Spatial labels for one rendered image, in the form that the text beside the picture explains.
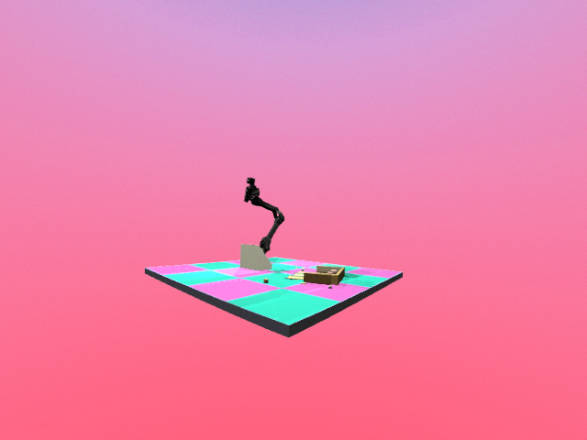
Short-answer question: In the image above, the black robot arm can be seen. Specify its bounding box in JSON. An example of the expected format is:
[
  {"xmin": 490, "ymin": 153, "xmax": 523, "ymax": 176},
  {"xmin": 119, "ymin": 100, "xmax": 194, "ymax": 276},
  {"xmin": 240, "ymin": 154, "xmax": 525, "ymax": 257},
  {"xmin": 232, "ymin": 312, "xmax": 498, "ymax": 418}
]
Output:
[{"xmin": 250, "ymin": 184, "xmax": 285, "ymax": 254}]

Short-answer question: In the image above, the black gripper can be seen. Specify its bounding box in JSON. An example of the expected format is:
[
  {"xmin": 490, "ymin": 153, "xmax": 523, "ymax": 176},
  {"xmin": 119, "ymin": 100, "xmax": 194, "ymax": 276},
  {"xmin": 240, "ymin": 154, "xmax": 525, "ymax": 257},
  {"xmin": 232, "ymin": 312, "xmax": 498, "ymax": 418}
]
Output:
[{"xmin": 244, "ymin": 177, "xmax": 255, "ymax": 201}]

